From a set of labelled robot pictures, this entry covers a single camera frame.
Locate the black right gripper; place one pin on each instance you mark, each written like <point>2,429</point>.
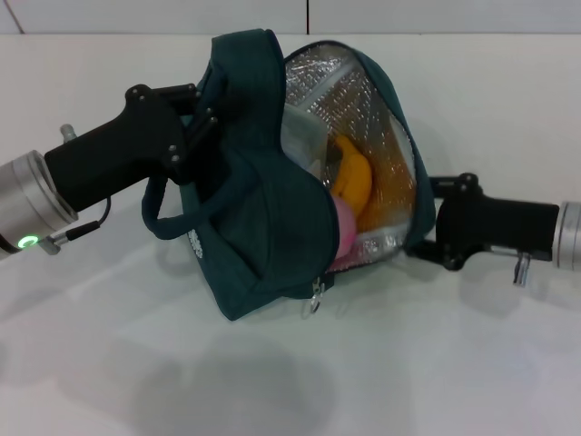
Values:
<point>490,227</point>

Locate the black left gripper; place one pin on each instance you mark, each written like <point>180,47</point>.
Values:
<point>127,150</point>

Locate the yellow banana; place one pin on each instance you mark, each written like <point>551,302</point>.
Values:
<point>354,177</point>

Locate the pink peach toy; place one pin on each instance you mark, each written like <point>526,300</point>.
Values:
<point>346,227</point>

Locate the clear blue-rimmed food container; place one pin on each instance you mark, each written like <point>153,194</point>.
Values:
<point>302,136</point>

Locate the dark teal lunch bag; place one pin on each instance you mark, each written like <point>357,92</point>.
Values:
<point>268,236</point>

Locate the right gripper silver connector plug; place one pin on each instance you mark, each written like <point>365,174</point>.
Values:
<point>522,268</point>

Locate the gripper silver connector plug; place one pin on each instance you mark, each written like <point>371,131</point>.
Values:
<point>68,132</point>
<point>522,268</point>

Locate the left gripper silver connector plug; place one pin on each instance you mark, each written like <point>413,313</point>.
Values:
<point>68,132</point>

